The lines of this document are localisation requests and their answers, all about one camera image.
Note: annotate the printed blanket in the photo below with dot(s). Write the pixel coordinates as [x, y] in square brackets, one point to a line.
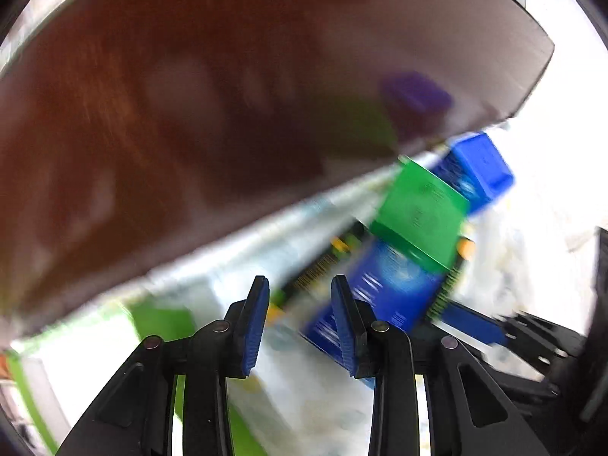
[308, 413]

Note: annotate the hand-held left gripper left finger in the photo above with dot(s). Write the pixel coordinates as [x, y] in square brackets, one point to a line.
[251, 327]

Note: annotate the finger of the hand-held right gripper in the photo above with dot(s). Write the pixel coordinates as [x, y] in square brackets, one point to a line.
[541, 335]
[470, 323]

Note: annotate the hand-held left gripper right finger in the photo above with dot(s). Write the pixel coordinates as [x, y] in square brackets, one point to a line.
[344, 327]

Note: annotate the black slim box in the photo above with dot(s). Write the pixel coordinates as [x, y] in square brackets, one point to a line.
[313, 273]

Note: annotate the small green box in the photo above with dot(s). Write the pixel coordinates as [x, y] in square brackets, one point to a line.
[418, 209]

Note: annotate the green cardboard box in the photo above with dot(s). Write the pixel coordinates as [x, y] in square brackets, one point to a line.
[161, 323]

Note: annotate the brown wooden board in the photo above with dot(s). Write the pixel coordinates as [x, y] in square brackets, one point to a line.
[213, 104]

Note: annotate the blue cube box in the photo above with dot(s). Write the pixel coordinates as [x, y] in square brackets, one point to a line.
[479, 161]

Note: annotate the blue medicine box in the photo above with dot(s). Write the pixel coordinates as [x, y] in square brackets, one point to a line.
[389, 285]

